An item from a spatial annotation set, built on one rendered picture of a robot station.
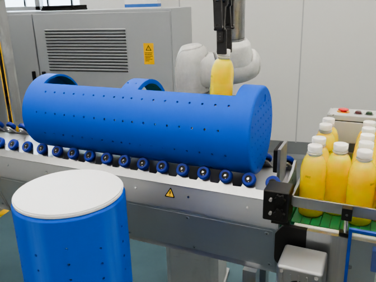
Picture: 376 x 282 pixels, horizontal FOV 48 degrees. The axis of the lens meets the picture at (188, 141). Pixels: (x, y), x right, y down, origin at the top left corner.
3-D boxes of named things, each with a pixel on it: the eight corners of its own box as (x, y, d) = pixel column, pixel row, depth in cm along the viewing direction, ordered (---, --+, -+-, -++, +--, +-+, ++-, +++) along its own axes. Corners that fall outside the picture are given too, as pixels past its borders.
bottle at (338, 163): (339, 218, 117) (345, 155, 112) (317, 209, 123) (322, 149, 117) (352, 210, 122) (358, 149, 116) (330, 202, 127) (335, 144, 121)
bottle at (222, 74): (225, 109, 139) (230, 53, 132) (234, 116, 132) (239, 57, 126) (205, 111, 137) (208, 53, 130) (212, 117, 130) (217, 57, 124)
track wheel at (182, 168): (177, 165, 141) (174, 163, 139) (189, 163, 140) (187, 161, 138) (177, 178, 139) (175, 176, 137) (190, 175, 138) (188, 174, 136)
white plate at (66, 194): (132, 203, 100) (132, 207, 100) (114, 163, 125) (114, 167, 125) (6, 224, 92) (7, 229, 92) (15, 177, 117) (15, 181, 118)
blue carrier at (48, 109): (75, 131, 186) (66, 66, 176) (271, 154, 151) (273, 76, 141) (28, 155, 162) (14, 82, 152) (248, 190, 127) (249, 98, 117)
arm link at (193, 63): (174, 88, 206) (170, 42, 198) (211, 84, 208) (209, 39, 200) (178, 97, 191) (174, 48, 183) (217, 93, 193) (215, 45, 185)
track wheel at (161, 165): (157, 162, 144) (154, 160, 142) (169, 160, 143) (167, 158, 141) (157, 174, 142) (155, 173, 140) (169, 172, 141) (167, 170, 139)
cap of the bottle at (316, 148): (311, 148, 118) (311, 142, 118) (324, 151, 116) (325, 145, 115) (305, 152, 116) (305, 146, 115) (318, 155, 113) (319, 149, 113)
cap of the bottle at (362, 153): (353, 156, 112) (353, 150, 111) (363, 154, 113) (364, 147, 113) (364, 161, 108) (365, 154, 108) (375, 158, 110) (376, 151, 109)
